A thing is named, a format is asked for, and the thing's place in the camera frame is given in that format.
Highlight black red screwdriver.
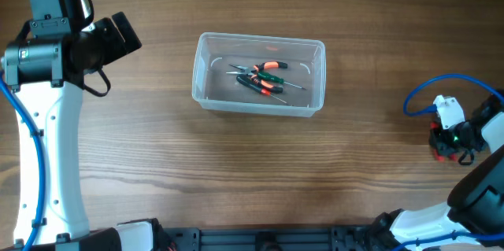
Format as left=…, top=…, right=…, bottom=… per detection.
left=236, top=75, right=288, bottom=105

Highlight orange black needle-nose pliers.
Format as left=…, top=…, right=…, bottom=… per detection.
left=228, top=61, right=288, bottom=94

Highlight red handled pruning shears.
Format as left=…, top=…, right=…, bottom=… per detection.
left=428, top=121, right=459, bottom=161

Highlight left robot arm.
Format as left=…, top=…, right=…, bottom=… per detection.
left=1, top=0, right=173, bottom=250

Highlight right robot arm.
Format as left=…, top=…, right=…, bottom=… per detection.
left=365, top=90, right=503, bottom=250

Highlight green handled screwdriver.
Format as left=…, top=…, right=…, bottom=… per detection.
left=258, top=72, right=305, bottom=90

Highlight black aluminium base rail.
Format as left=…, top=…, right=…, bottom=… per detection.
left=165, top=226, right=369, bottom=251

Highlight clear plastic container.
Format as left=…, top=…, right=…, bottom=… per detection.
left=192, top=32, right=326, bottom=117

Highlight left blue cable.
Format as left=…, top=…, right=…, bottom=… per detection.
left=0, top=73, right=48, bottom=251

